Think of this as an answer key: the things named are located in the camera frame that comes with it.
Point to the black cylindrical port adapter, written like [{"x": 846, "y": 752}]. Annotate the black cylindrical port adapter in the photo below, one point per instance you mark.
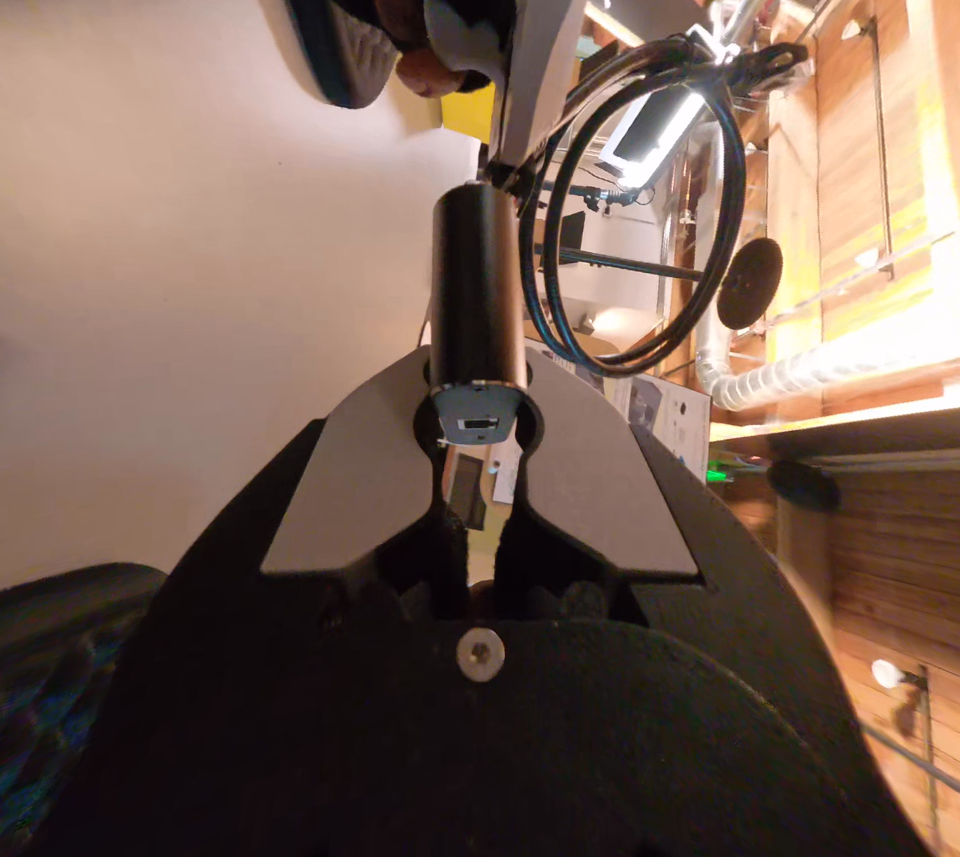
[{"x": 476, "y": 287}]

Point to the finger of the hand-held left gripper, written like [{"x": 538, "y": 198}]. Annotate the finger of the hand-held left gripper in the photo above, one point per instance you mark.
[{"x": 551, "y": 9}]

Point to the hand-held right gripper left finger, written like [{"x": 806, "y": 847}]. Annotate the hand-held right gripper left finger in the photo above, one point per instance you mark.
[{"x": 360, "y": 482}]

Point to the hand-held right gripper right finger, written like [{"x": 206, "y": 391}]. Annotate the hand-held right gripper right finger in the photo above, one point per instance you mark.
[{"x": 600, "y": 489}]

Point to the silver air duct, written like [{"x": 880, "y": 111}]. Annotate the silver air duct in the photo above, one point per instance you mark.
[{"x": 787, "y": 377}]

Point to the green lit sign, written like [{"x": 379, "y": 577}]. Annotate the green lit sign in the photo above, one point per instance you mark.
[{"x": 718, "y": 475}]

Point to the black disc floor lamp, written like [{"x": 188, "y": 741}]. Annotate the black disc floor lamp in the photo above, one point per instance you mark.
[{"x": 750, "y": 283}]

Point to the ceiling spotlight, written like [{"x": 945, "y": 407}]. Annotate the ceiling spotlight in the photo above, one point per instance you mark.
[{"x": 889, "y": 673}]

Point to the light panel on stand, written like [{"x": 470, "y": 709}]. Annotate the light panel on stand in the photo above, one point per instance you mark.
[{"x": 652, "y": 129}]

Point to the yellow plastic bin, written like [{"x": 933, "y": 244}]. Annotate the yellow plastic bin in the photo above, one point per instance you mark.
[{"x": 469, "y": 111}]

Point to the instruction poster board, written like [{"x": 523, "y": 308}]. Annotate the instruction poster board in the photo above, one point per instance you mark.
[{"x": 660, "y": 414}]

